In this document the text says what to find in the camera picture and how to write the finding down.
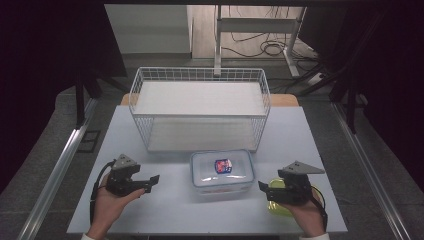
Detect clear food container blue lid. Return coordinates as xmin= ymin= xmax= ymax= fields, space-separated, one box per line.
xmin=189 ymin=148 xmax=256 ymax=196

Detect person's right hand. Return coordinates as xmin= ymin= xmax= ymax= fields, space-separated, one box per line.
xmin=279 ymin=189 xmax=327 ymax=238

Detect green plastic container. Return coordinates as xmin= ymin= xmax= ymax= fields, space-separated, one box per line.
xmin=267 ymin=178 xmax=323 ymax=218

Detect white metal desk frame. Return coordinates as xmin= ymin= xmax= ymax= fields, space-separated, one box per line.
xmin=213 ymin=4 xmax=308 ymax=78

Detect white cabinet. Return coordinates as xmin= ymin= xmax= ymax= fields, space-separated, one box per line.
xmin=104 ymin=3 xmax=194 ymax=55

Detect white power strip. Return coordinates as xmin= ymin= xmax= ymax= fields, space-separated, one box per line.
xmin=306 ymin=71 xmax=326 ymax=85

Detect aluminium rail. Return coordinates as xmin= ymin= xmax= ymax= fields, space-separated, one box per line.
xmin=332 ymin=101 xmax=413 ymax=240
xmin=17 ymin=98 xmax=98 ymax=240

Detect hand-held gripper black cable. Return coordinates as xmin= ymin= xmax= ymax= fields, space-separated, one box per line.
xmin=89 ymin=159 xmax=116 ymax=225
xmin=309 ymin=185 xmax=329 ymax=232

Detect black stand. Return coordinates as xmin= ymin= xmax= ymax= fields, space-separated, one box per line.
xmin=344 ymin=74 xmax=360 ymax=135
xmin=74 ymin=64 xmax=103 ymax=130

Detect right hand-held gripper black cable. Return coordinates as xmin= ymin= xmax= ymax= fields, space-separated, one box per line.
xmin=309 ymin=185 xmax=329 ymax=232

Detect left hand-held gripper black cable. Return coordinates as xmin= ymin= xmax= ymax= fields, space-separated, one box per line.
xmin=89 ymin=159 xmax=116 ymax=225

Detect dark curtain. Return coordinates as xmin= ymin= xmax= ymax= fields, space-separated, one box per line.
xmin=0 ymin=0 xmax=128 ymax=196
xmin=298 ymin=3 xmax=424 ymax=191

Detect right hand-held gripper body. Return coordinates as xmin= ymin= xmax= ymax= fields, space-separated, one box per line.
xmin=267 ymin=160 xmax=326 ymax=205

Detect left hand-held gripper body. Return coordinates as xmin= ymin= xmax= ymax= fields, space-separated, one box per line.
xmin=105 ymin=153 xmax=148 ymax=197

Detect black floor cables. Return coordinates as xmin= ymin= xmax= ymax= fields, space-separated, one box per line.
xmin=221 ymin=5 xmax=321 ymax=62

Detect wooden table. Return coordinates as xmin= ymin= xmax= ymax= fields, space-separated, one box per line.
xmin=119 ymin=93 xmax=300 ymax=108

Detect white wire shelf rack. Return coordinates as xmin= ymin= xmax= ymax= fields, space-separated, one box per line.
xmin=128 ymin=66 xmax=272 ymax=155

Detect person's left hand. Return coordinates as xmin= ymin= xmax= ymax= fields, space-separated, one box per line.
xmin=87 ymin=174 xmax=146 ymax=235

